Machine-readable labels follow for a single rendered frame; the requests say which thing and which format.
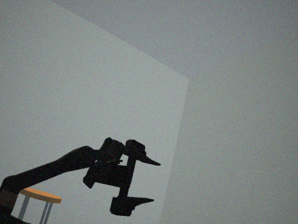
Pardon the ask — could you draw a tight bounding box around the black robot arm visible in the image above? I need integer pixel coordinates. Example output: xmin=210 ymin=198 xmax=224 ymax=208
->
xmin=0 ymin=137 xmax=125 ymax=224

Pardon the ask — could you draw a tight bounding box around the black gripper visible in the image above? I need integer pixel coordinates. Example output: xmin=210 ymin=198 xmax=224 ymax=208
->
xmin=101 ymin=140 xmax=161 ymax=216

